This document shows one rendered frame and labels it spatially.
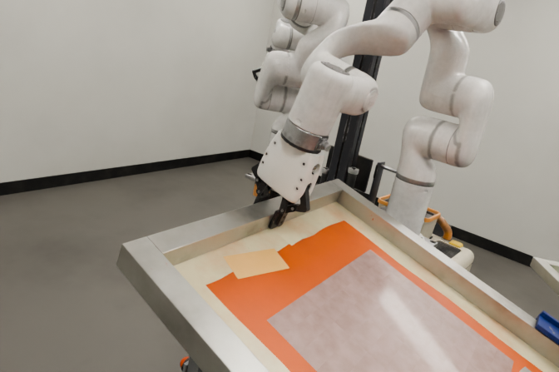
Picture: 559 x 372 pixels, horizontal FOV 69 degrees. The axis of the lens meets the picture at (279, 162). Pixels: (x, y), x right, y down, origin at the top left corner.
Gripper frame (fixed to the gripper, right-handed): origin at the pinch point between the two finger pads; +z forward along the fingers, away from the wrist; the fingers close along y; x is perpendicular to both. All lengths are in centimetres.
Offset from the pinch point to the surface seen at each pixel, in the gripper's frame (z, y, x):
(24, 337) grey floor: 157, 101, -15
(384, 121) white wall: 64, 116, -379
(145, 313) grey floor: 152, 81, -68
